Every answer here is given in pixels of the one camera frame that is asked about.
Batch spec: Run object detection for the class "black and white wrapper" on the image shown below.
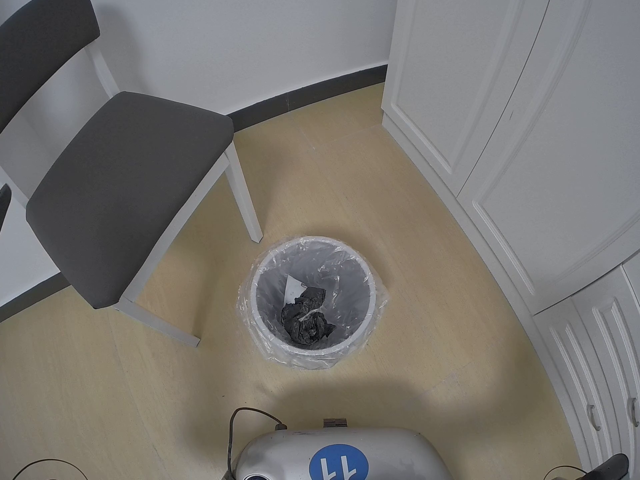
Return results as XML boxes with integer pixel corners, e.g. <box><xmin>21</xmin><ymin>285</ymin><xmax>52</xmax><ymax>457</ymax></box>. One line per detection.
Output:
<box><xmin>281</xmin><ymin>275</ymin><xmax>337</xmax><ymax>351</ymax></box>

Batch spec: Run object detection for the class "white trash bin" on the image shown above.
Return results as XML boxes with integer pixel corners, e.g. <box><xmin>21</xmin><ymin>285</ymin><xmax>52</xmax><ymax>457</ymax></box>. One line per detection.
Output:
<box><xmin>250</xmin><ymin>238</ymin><xmax>379</xmax><ymax>369</ymax></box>

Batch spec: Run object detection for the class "clear plastic bag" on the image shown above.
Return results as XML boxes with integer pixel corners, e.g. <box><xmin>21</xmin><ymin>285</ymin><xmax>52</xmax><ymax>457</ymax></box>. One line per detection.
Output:
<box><xmin>236</xmin><ymin>235</ymin><xmax>390</xmax><ymax>371</ymax></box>

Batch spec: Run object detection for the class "white chair with grey cushions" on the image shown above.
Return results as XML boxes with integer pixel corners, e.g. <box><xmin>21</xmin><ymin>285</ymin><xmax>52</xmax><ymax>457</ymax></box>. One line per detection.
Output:
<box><xmin>0</xmin><ymin>0</ymin><xmax>264</xmax><ymax>349</ymax></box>

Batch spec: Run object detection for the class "black cable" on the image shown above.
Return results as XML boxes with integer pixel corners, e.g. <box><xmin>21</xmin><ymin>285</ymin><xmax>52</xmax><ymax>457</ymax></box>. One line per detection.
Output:
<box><xmin>546</xmin><ymin>464</ymin><xmax>591</xmax><ymax>480</ymax></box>
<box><xmin>227</xmin><ymin>407</ymin><xmax>288</xmax><ymax>480</ymax></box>
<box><xmin>11</xmin><ymin>457</ymin><xmax>83</xmax><ymax>480</ymax></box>

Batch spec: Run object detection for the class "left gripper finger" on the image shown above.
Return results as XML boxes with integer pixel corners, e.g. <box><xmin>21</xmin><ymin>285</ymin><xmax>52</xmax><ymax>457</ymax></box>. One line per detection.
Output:
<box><xmin>0</xmin><ymin>185</ymin><xmax>12</xmax><ymax>238</ymax></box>

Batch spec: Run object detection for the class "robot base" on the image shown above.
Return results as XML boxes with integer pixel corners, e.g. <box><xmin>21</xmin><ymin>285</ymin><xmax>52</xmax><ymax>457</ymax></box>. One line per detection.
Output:
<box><xmin>235</xmin><ymin>417</ymin><xmax>453</xmax><ymax>480</ymax></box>

